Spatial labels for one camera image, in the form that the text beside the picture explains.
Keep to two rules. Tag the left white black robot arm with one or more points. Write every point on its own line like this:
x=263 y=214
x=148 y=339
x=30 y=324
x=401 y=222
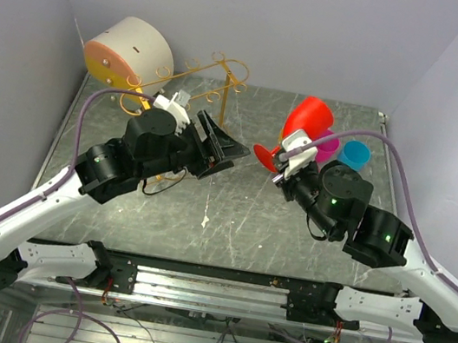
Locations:
x=160 y=140

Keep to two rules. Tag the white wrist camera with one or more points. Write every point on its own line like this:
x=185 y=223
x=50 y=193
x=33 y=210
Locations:
x=176 y=106
x=296 y=152

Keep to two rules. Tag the blue plastic wine glass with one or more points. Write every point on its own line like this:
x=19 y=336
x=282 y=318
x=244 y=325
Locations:
x=355 y=155

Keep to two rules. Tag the red plastic wine glass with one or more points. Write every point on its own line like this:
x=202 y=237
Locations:
x=311 y=115

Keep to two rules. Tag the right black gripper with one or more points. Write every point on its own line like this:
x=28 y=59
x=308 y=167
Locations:
x=285 y=184

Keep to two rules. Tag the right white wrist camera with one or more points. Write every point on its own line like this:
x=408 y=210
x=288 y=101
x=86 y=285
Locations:
x=296 y=152

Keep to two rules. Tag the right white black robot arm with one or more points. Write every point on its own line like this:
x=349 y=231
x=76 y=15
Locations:
x=429 y=309

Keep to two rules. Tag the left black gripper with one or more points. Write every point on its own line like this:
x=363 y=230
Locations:
x=206 y=161

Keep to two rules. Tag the beige cylindrical toy box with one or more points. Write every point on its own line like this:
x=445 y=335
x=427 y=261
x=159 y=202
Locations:
x=131 y=54

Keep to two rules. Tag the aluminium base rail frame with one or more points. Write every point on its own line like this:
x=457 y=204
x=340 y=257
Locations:
x=166 y=308

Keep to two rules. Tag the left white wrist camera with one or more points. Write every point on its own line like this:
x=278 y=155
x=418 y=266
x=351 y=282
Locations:
x=176 y=106

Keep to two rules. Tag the magenta plastic wine glass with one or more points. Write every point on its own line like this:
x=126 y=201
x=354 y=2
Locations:
x=326 y=150

